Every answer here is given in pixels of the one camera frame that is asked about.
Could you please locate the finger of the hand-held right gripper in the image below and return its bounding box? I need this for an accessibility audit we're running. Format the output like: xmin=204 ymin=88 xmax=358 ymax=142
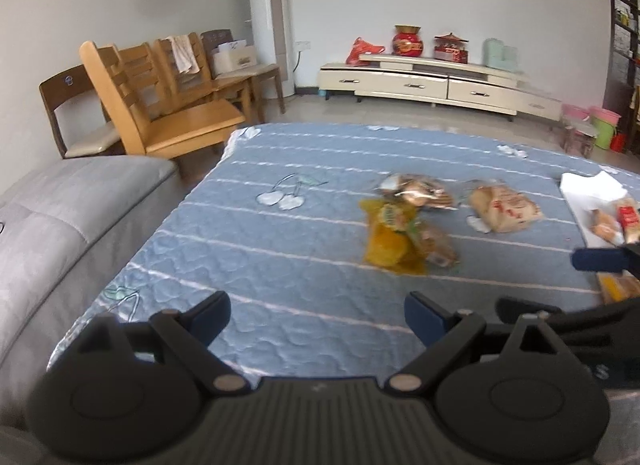
xmin=571 ymin=243 xmax=640 ymax=277
xmin=494 ymin=296 xmax=569 ymax=325

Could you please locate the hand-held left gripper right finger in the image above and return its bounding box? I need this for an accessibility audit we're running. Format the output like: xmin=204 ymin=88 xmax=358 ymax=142
xmin=384 ymin=291 xmax=556 ymax=393

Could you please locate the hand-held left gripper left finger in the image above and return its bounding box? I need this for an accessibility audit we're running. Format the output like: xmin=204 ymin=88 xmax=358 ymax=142
xmin=90 ymin=290 xmax=253 ymax=393

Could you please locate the orange snack packet green logo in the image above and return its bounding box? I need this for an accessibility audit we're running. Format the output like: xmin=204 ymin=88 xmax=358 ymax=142
xmin=599 ymin=275 xmax=640 ymax=305

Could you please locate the red label cracker packet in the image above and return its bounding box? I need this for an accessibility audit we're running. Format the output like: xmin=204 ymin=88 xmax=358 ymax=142
xmin=590 ymin=197 xmax=640 ymax=247

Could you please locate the white cardboard box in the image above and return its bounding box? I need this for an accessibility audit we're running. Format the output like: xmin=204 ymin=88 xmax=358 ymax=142
xmin=559 ymin=170 xmax=640 ymax=307

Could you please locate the brown biscuit packet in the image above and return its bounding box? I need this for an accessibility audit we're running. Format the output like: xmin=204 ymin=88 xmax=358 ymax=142
xmin=414 ymin=224 xmax=461 ymax=269

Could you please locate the yellow jelly packet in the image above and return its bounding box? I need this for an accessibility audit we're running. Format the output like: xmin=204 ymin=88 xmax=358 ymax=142
xmin=361 ymin=199 xmax=427 ymax=274

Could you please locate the beige bread bag red print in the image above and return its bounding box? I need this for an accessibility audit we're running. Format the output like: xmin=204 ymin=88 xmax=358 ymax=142
xmin=466 ymin=183 xmax=545 ymax=235

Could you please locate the blue quilted cherry blanket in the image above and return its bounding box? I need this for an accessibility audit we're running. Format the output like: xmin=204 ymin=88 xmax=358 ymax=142
xmin=45 ymin=122 xmax=640 ymax=418

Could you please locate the clear storage container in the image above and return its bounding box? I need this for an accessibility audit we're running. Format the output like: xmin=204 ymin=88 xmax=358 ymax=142
xmin=563 ymin=120 xmax=599 ymax=158

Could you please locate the clear bag of round crackers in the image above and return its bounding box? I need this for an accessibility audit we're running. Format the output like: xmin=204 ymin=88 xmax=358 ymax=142
xmin=376 ymin=173 xmax=457 ymax=211

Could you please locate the green bucket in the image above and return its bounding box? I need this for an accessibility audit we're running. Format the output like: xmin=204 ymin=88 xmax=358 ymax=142
xmin=589 ymin=106 xmax=622 ymax=151

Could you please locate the grey sofa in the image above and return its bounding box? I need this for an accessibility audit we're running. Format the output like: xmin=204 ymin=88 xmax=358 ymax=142
xmin=0 ymin=154 xmax=180 ymax=386

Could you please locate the light wooden chair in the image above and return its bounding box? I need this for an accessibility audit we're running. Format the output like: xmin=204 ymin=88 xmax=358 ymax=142
xmin=117 ymin=42 xmax=173 ymax=120
xmin=78 ymin=40 xmax=246 ymax=168
xmin=152 ymin=37 xmax=252 ymax=118

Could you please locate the dark wooden shelf unit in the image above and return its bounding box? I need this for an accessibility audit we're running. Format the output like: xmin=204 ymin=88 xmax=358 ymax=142
xmin=602 ymin=0 xmax=640 ymax=156

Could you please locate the mint green kitchen appliance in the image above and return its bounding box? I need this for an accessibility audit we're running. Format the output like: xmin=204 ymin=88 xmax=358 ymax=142
xmin=482 ymin=38 xmax=519 ymax=70

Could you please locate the cream tv cabinet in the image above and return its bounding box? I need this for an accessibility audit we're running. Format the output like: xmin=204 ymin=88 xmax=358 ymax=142
xmin=318 ymin=53 xmax=563 ymax=122

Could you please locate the dark wooden chair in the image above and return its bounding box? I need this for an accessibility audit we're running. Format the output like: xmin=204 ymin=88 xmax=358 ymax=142
xmin=199 ymin=28 xmax=286 ymax=116

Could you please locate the dark brown chair white cushion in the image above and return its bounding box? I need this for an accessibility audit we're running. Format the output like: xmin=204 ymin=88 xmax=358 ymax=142
xmin=38 ymin=63 xmax=124 ymax=160

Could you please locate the red gift box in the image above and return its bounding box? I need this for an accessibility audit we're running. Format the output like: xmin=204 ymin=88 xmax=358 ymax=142
xmin=433 ymin=32 xmax=470 ymax=64

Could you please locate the white carton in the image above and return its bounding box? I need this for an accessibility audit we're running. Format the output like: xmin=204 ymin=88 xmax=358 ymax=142
xmin=212 ymin=39 xmax=258 ymax=74

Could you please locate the white towel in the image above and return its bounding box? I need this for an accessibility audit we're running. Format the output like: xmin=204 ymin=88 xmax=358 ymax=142
xmin=166 ymin=34 xmax=200 ymax=75

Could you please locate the red plastic bag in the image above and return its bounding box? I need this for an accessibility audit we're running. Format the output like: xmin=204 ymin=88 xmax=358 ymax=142
xmin=345 ymin=37 xmax=386 ymax=66

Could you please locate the red and gold vase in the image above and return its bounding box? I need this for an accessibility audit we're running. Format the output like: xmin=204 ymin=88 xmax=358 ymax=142
xmin=391 ymin=25 xmax=425 ymax=56

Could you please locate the white tower air conditioner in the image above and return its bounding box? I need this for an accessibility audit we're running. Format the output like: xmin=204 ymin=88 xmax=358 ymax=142
xmin=245 ymin=0 xmax=297 ymax=100

